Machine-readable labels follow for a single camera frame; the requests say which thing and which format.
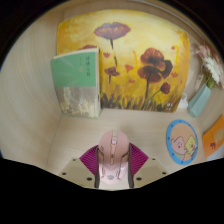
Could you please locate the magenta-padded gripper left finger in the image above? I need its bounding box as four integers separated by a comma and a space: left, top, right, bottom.
59, 144, 101, 189

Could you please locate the pink computer mouse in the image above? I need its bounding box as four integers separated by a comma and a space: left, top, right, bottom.
97, 129, 130, 183

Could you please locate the orange book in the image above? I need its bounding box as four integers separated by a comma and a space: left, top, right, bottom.
202, 114, 224, 159

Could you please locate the green book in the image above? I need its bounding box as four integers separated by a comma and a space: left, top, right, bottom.
50, 47, 102, 119

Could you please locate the white power strip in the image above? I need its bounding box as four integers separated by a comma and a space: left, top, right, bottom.
178, 93, 190, 109

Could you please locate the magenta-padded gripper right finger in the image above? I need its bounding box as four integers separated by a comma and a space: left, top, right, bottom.
128, 143, 169, 189

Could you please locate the round blue-rimmed cartoon mouse pad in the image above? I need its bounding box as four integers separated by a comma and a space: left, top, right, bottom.
165, 119, 200, 166

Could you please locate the pale teal vase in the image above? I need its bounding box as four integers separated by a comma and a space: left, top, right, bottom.
187, 83, 212, 118

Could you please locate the pink and white flower bouquet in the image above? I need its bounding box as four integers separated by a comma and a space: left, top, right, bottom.
194, 42, 224, 89

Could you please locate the yellow poppy flower painting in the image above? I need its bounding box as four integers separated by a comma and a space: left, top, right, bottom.
55, 9, 191, 113

